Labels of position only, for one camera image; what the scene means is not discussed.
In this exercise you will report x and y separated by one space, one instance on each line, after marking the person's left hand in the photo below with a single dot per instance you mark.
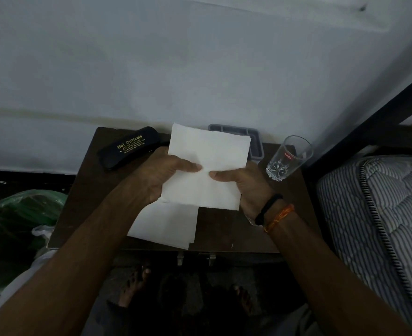
157 178

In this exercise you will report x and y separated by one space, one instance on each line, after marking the person's left foot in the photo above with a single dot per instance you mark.
132 286

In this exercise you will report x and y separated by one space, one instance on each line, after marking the white paper napkin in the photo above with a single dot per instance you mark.
206 150
164 223

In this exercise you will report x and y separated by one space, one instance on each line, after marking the black bed frame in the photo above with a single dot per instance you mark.
366 129

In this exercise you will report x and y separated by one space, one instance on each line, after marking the person's right hand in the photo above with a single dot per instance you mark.
255 192

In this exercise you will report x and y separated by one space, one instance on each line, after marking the black glasses case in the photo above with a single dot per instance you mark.
129 146

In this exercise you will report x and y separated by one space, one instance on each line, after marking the green lined waste bin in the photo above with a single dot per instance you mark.
10 234

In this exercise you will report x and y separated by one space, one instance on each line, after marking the grey plastic organizer box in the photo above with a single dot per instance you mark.
256 146

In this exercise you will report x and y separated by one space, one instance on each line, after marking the metal drawer latch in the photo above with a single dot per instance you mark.
180 258
211 259

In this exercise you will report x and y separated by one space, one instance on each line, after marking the person's left forearm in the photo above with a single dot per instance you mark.
69 269

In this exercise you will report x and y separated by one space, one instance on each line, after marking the person's right foot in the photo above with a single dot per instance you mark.
242 299

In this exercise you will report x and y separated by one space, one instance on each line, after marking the black wristband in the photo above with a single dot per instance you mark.
267 208

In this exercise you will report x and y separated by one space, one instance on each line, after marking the person's foot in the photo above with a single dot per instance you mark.
132 286
242 299

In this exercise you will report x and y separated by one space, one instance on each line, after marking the person's right forearm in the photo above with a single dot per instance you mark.
331 283

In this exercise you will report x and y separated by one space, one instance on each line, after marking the clear drinking glass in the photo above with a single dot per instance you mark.
290 159

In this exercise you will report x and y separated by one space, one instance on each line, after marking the grey striped quilted mattress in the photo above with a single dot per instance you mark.
384 234

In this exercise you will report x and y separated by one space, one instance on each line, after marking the pink-white wrapper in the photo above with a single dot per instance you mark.
43 237

